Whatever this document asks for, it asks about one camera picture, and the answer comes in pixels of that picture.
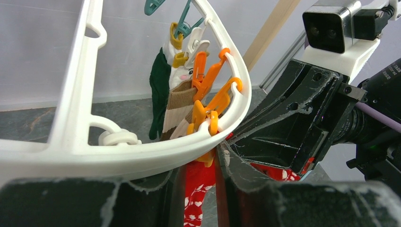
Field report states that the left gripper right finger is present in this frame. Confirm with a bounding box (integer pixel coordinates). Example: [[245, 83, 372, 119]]
[[215, 142, 401, 227]]

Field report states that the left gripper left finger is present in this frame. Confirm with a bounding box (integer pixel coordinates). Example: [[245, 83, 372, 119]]
[[0, 169, 185, 227]]

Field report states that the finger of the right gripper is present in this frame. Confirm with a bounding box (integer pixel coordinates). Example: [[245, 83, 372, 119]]
[[228, 125, 329, 174], [228, 67, 340, 144]]

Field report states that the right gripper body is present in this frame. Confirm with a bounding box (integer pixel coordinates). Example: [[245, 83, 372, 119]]
[[291, 65, 367, 175]]

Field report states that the red white patterned sock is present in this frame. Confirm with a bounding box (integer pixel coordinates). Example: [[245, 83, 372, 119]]
[[183, 161, 216, 227]]

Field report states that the orange clothespin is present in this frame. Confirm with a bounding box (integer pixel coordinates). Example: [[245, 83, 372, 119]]
[[192, 48, 230, 102], [186, 100, 219, 168], [205, 77, 243, 115]]

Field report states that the white clip hanger frame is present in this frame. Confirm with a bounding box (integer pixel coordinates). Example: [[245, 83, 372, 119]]
[[0, 0, 253, 183]]

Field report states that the tan brown striped sock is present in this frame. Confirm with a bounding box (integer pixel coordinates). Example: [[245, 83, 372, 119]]
[[170, 111, 192, 140], [160, 79, 197, 141]]

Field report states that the white clothespin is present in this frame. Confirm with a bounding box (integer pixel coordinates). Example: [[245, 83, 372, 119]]
[[187, 27, 210, 64]]

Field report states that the green sock with yellow cuff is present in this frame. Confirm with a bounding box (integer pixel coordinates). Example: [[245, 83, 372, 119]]
[[148, 48, 171, 140]]

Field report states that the teal clothespin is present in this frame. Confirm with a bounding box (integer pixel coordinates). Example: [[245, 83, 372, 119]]
[[173, 0, 204, 38], [144, 0, 165, 16]]

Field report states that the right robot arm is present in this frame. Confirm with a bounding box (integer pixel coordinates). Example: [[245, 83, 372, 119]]
[[227, 59, 401, 194]]

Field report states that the wooden hanger stand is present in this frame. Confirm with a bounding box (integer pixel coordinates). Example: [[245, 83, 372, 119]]
[[243, 0, 300, 72]]

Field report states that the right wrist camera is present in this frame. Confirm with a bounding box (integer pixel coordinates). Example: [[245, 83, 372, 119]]
[[301, 0, 401, 81]]

